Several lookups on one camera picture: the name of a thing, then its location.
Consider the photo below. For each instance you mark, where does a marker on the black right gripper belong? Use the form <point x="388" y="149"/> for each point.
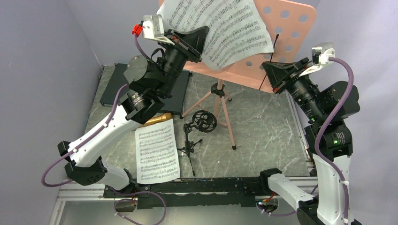
<point x="278" y="72"/>

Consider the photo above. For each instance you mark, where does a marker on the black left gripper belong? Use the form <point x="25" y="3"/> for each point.
<point x="192" y="43"/>

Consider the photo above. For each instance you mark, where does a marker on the pink perforated music stand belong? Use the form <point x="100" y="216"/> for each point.
<point x="288" y="23"/>

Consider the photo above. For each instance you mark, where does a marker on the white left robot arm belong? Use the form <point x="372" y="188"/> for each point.
<point x="147" y="83"/>

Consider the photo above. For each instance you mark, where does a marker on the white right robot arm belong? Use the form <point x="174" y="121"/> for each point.
<point x="329" y="139"/>

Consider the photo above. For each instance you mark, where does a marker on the gold microphone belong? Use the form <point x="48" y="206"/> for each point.
<point x="157" y="119"/>

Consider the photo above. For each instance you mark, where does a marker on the black flat equipment box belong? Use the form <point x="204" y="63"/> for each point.
<point x="172" y="105"/>

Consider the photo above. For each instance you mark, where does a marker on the printed sheet music page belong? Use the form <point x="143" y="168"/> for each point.
<point x="156" y="153"/>

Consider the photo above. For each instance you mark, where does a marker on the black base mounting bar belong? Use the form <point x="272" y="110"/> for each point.
<point x="184" y="192"/>

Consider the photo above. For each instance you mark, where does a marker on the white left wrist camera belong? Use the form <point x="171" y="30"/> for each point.
<point x="152" y="29"/>

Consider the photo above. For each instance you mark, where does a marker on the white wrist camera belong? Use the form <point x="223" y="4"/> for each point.
<point x="152" y="29"/>
<point x="320" y="57"/>

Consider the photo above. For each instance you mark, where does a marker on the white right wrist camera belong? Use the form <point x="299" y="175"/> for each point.
<point x="320" y="57"/>

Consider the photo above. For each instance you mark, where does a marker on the aluminium front rail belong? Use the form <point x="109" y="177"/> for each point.
<point x="95" y="192"/>

